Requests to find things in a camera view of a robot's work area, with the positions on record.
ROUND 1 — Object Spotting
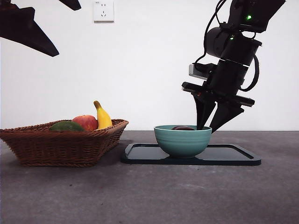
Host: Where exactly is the yellow banana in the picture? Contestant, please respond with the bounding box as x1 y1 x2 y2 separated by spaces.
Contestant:
93 100 113 130

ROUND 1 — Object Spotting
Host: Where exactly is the dark purple plum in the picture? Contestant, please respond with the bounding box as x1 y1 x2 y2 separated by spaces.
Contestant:
171 125 196 131

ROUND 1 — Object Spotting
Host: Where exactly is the green mango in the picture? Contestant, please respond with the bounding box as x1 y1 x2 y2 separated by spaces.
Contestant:
48 121 85 132

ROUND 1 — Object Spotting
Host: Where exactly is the black rectangular tray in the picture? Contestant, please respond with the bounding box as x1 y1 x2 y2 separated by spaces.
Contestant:
120 143 262 166

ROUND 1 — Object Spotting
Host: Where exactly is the brown wicker basket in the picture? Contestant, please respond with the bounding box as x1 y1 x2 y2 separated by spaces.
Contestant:
0 119 129 168

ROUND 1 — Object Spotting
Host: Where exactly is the red apple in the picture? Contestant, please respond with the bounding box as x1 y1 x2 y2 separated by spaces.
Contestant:
71 114 98 131

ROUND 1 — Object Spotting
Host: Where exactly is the teal ribbed bowl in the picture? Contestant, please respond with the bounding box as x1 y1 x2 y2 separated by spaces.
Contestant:
153 125 212 159

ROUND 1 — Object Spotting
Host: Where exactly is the white wall socket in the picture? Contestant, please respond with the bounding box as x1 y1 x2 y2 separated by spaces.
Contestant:
94 1 115 23

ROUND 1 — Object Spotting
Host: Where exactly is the long black right arm cable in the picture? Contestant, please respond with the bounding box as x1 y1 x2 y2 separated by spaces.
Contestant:
192 0 228 70

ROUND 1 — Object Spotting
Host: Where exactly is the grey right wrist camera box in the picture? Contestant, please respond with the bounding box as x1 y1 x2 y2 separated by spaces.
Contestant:
188 63 217 81

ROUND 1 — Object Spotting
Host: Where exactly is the short black cable loop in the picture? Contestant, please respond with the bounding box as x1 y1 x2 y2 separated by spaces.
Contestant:
240 55 260 91

